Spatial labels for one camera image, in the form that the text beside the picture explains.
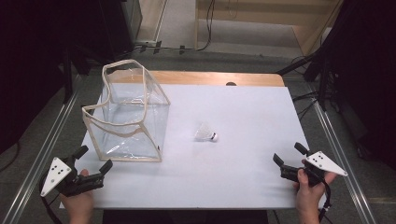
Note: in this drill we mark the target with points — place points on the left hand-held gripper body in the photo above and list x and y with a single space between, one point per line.
56 174

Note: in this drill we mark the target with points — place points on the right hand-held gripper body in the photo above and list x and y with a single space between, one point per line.
325 164

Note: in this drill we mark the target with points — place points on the clear plastic bag beige trim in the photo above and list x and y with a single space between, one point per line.
130 124

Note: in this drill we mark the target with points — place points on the white feather shuttlecock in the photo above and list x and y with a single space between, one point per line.
206 133

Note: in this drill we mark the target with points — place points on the person's right hand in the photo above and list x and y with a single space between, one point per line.
308 197

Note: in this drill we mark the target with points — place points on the person's left hand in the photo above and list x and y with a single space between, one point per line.
79 203

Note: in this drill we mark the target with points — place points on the white table mat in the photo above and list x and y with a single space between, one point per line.
236 174

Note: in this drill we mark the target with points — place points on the black tripod leg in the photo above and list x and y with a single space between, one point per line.
295 64

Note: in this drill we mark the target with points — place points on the dark cabinet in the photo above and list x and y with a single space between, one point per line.
123 28

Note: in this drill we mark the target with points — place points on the light wooden furniture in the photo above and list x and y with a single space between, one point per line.
264 18

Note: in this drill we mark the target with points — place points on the metal floor rail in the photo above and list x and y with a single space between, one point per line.
37 158
342 161

